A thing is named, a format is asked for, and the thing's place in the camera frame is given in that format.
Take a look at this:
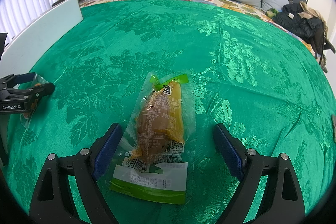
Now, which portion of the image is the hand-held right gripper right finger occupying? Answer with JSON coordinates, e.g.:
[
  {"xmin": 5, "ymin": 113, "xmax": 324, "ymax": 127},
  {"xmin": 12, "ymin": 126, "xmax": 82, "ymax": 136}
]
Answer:
[{"xmin": 213, "ymin": 122, "xmax": 308, "ymax": 224}]

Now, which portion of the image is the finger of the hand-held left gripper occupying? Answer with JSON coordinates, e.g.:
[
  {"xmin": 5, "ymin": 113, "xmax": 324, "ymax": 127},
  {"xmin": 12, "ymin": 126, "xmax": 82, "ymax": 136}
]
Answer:
[
  {"xmin": 0, "ymin": 72, "xmax": 36, "ymax": 89},
  {"xmin": 0, "ymin": 82, "xmax": 55, "ymax": 104}
]

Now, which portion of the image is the beige garment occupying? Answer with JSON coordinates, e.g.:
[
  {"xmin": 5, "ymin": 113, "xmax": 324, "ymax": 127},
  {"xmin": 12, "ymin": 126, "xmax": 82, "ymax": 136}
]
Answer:
[{"xmin": 299, "ymin": 1, "xmax": 322, "ymax": 21}]

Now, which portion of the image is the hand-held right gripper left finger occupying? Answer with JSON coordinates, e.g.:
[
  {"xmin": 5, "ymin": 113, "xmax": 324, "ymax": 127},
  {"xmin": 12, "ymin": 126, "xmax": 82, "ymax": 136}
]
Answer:
[{"xmin": 28, "ymin": 122, "xmax": 123, "ymax": 224}]

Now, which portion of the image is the clear packet with braised egg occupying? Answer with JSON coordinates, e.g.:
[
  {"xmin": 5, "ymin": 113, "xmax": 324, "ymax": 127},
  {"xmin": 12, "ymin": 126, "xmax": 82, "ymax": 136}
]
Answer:
[{"xmin": 20, "ymin": 74, "xmax": 54, "ymax": 130}]

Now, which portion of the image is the white cardboard box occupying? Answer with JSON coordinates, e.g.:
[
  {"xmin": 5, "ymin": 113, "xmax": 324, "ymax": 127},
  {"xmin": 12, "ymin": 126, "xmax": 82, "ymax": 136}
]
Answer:
[{"xmin": 0, "ymin": 0, "xmax": 84, "ymax": 75}]

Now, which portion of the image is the green floral blanket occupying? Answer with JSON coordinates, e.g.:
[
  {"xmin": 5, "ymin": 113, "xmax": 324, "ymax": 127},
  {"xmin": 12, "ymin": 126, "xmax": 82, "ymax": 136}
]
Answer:
[{"xmin": 4, "ymin": 0, "xmax": 332, "ymax": 224}]

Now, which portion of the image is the green-edged clear snack packet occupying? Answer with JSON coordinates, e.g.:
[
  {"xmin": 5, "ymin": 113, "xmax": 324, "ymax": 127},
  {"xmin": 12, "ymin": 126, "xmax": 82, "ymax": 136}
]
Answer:
[{"xmin": 108, "ymin": 72, "xmax": 196, "ymax": 205}]

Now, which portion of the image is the black jacket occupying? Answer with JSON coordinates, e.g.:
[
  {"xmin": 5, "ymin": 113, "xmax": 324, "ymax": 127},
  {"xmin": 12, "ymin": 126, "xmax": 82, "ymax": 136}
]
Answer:
[{"xmin": 273, "ymin": 3, "xmax": 329, "ymax": 54}]

